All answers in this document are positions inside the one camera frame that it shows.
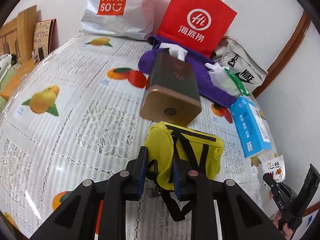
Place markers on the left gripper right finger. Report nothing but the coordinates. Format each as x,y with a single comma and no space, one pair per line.
201,193

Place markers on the blue tissue pack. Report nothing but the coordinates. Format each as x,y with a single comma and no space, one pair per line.
250,127

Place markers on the white mesh drawstring bag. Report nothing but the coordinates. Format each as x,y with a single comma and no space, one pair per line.
177,52

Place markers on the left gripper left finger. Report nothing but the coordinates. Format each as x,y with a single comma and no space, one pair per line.
126,185

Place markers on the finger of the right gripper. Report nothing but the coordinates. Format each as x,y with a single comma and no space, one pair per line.
278,190

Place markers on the white sticker card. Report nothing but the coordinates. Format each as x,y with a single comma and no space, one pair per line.
276,168

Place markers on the purple towel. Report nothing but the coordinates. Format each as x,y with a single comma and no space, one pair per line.
197,61

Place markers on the white sponge block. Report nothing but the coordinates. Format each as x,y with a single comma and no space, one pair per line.
166,46

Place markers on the white gloves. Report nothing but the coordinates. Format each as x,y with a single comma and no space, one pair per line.
221,79

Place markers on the green snack packet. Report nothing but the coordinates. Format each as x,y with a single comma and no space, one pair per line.
238,83

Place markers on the yellow mesh pouch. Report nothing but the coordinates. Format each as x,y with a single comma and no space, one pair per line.
165,143

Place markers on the grey Nike waist bag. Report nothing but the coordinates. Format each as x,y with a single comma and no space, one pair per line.
230,53

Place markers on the green gold tea tin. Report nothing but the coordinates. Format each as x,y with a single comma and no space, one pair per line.
171,92

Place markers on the fruit print tablecloth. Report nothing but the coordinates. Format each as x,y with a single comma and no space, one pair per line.
94,131

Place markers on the white Miniso plastic bag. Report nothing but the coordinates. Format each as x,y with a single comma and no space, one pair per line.
122,18

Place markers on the red paper shopping bag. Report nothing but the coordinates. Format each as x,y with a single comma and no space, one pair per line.
196,24

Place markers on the spotted white plush toy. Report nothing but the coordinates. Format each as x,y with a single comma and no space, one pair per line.
8,62

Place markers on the brown wooden door frame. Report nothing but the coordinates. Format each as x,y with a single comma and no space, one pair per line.
286,53

